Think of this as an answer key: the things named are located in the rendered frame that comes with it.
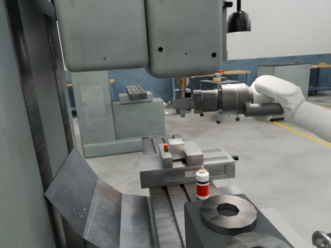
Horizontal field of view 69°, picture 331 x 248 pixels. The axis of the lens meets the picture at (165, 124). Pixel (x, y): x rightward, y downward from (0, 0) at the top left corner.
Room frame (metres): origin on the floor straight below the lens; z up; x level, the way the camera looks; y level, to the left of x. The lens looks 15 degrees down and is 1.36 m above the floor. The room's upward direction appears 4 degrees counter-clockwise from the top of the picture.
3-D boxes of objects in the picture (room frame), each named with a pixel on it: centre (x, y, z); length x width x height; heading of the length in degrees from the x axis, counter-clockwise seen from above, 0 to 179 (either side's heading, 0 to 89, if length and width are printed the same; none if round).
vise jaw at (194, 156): (0.87, -0.09, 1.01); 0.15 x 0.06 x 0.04; 6
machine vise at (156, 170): (0.86, -0.06, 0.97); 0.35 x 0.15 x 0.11; 96
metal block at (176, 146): (0.86, -0.03, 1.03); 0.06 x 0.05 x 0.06; 6
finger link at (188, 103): (0.67, -0.05, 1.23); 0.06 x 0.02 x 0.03; 83
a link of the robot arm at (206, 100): (0.69, -0.15, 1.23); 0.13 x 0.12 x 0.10; 173
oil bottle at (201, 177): (0.70, -0.11, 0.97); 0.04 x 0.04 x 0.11
